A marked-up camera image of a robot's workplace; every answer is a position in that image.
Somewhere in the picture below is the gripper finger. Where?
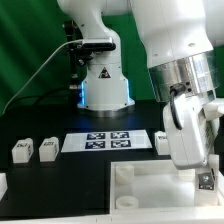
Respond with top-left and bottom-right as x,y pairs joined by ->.
197,169 -> 215,191

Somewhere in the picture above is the white camera cable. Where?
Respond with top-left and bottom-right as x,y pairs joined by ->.
1,39 -> 84,115

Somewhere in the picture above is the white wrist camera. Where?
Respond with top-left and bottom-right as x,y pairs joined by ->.
203,98 -> 224,121

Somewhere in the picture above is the white obstacle bar left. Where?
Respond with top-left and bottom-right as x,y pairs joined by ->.
0,173 -> 8,201

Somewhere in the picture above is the black cable on table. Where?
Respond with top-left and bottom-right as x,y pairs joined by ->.
5,87 -> 72,111

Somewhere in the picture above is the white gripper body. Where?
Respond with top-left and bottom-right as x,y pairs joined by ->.
163,95 -> 220,169

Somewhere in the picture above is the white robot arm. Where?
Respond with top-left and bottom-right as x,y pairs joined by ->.
57,0 -> 224,190

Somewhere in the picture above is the paper sheet with AprilTags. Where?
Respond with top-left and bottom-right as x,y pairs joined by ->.
62,130 -> 152,153

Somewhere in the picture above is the white square tabletop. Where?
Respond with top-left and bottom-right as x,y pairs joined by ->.
110,160 -> 224,214

